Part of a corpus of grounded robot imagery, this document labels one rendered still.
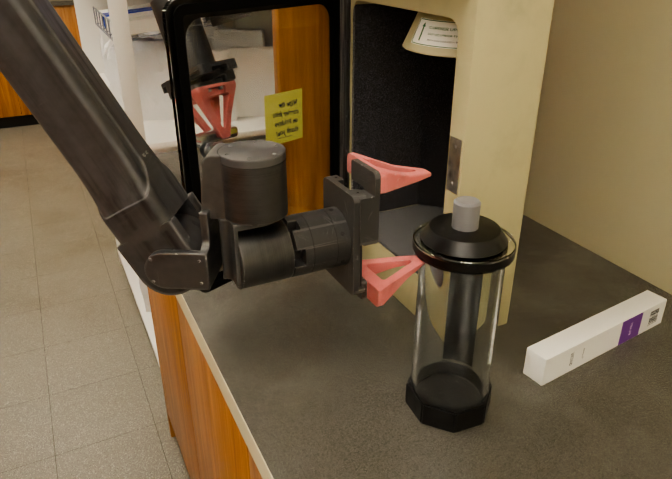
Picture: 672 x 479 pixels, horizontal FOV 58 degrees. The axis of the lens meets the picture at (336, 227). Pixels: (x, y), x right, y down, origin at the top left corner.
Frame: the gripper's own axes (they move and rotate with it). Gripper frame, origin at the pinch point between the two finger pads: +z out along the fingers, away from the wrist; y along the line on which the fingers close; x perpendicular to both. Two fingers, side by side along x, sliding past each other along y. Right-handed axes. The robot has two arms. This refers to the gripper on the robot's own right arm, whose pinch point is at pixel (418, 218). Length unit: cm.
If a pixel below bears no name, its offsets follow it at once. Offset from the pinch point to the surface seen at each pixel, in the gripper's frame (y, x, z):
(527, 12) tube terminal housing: 18.3, 8.8, 19.3
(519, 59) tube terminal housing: 13.1, 8.9, 19.0
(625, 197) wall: -14, 18, 55
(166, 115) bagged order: -23, 148, 3
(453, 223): -1.1, -0.7, 4.0
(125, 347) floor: -116, 166, -21
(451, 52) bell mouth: 13.0, 17.3, 15.4
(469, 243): -1.8, -4.1, 3.5
